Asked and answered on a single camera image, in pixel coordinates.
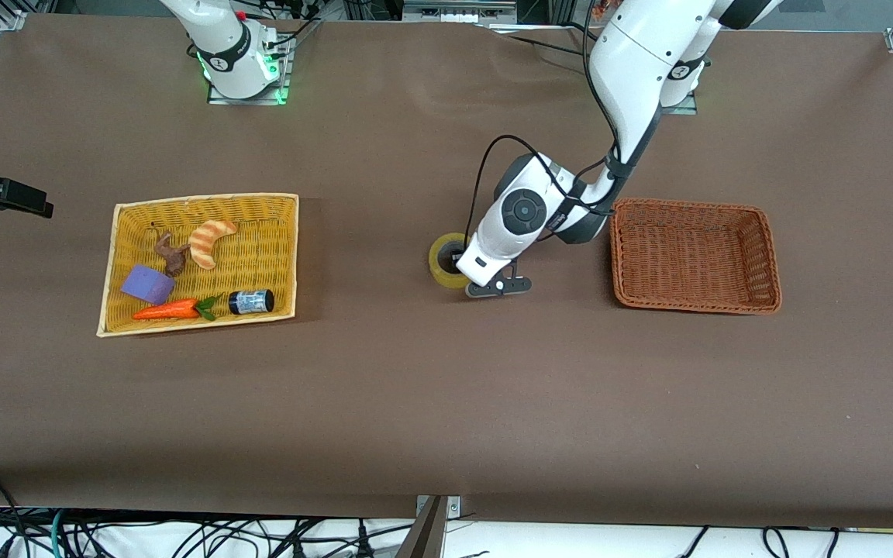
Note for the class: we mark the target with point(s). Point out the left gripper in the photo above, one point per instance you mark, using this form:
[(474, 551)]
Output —
[(458, 256)]

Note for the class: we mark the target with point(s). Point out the yellow tape roll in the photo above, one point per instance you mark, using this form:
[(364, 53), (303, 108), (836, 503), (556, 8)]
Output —
[(437, 263)]

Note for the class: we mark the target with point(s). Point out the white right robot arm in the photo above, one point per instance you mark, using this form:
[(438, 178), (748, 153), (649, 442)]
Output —
[(222, 54)]

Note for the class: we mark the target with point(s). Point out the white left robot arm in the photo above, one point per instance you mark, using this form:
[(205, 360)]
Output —
[(632, 62)]

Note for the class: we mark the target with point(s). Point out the brown table cover sheet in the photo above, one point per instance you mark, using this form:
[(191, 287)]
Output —
[(446, 387)]

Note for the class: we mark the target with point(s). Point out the purple foam block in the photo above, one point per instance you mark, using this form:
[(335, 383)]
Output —
[(148, 284)]

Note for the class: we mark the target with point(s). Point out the brown toy figure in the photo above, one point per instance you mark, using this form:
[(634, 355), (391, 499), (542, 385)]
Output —
[(174, 260)]

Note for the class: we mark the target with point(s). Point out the orange toy carrot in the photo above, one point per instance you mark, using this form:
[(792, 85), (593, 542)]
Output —
[(163, 311)]

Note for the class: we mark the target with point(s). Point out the toy croissant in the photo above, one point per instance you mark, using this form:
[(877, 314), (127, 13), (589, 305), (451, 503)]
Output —
[(202, 244)]

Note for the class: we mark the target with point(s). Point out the yellow wicker basket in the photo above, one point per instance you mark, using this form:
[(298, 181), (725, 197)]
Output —
[(260, 256)]

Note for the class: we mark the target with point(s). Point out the small black bottle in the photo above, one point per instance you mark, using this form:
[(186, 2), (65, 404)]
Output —
[(251, 301)]

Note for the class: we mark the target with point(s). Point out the orange-brown wicker basket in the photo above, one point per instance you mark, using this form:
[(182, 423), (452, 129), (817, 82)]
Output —
[(694, 263)]

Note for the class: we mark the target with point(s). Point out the grey metal box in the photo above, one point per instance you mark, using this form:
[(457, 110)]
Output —
[(454, 12)]

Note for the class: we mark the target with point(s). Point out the dark metal pole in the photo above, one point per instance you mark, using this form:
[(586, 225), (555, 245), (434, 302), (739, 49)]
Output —
[(425, 539)]

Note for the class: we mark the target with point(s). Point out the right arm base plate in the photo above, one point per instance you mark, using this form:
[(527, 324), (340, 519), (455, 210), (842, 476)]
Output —
[(249, 101)]

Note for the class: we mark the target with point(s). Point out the silver metal bracket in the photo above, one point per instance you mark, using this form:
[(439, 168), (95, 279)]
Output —
[(453, 508)]

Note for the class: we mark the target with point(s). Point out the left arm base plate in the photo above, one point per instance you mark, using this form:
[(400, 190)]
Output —
[(683, 108)]

